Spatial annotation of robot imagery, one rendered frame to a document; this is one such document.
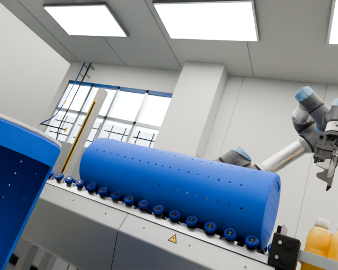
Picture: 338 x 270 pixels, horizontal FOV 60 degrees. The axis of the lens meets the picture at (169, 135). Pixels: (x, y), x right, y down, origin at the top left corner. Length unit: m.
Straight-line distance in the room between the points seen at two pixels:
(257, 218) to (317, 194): 2.98
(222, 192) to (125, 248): 0.44
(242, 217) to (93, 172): 0.71
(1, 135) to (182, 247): 0.68
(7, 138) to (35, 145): 0.07
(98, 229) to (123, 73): 4.59
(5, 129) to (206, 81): 3.83
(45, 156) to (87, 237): 0.55
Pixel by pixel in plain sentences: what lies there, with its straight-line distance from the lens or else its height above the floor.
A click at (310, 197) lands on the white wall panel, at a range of 3.99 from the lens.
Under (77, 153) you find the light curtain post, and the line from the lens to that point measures 2.20.
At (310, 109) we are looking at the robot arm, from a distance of 1.39.
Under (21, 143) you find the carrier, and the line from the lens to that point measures 0.87.
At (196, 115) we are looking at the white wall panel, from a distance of 4.24.
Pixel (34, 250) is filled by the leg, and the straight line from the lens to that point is 1.63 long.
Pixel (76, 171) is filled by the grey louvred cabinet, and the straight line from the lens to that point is 3.54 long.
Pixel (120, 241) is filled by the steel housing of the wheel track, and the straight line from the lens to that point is 1.24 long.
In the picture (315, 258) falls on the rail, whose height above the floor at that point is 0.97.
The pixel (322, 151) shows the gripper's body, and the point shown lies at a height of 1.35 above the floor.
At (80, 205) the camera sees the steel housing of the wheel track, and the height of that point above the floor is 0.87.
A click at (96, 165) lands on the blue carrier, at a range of 1.41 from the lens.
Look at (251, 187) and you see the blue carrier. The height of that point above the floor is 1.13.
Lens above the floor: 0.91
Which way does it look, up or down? 17 degrees up
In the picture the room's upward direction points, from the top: 20 degrees clockwise
